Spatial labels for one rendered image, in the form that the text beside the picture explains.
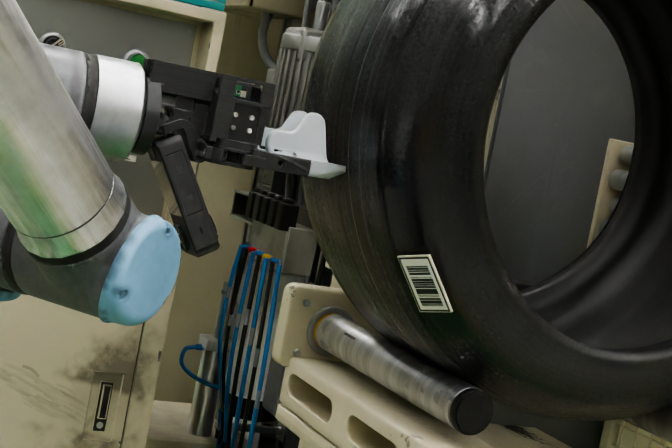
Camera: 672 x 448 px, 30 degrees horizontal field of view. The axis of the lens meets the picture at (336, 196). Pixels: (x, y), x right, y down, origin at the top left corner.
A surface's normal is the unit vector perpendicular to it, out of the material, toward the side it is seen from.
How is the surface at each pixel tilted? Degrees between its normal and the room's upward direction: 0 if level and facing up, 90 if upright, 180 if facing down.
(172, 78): 90
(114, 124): 106
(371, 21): 74
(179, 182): 87
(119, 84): 61
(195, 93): 90
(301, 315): 90
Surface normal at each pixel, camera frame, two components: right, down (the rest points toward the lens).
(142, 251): 0.88, 0.26
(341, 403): -0.90, -0.15
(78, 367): 0.39, 0.13
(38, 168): 0.42, 0.61
